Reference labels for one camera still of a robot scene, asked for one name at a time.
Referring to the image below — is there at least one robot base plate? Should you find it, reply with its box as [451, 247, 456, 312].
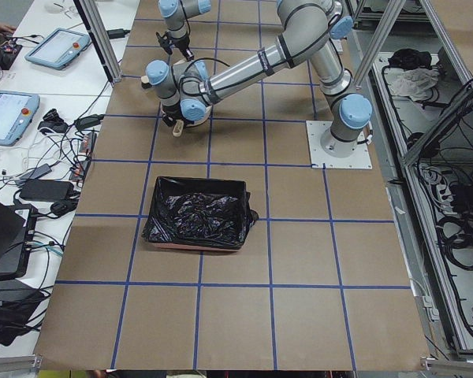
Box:
[306, 120, 372, 170]

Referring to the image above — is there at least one aluminium frame post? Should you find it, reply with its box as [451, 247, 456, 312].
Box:
[73, 0, 122, 85]

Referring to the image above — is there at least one white crumpled cloth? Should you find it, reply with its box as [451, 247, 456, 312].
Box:
[389, 68, 440, 102]

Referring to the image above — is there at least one black power brick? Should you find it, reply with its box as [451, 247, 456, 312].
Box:
[19, 180, 74, 202]

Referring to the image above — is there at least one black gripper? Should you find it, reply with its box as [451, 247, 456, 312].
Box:
[161, 102, 189, 126]
[167, 35, 189, 51]

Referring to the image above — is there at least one bin with black bag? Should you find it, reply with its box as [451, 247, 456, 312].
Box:
[142, 176, 259, 252]

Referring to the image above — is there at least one black laptop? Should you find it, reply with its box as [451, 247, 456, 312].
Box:
[0, 203, 38, 280]

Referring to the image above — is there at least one lower teach pendant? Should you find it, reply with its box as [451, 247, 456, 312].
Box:
[0, 91, 40, 146]

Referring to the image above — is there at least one white plastic dustpan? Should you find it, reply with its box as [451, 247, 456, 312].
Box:
[140, 59, 188, 137]

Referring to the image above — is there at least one teach pendant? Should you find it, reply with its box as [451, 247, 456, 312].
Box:
[0, 91, 40, 146]
[24, 28, 91, 70]

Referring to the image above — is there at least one upper teach pendant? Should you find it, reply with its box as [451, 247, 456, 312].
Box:
[24, 28, 91, 70]

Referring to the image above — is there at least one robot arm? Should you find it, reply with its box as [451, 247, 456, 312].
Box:
[156, 0, 211, 61]
[145, 1, 373, 143]

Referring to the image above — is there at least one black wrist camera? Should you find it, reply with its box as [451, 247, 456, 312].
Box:
[182, 49, 194, 61]

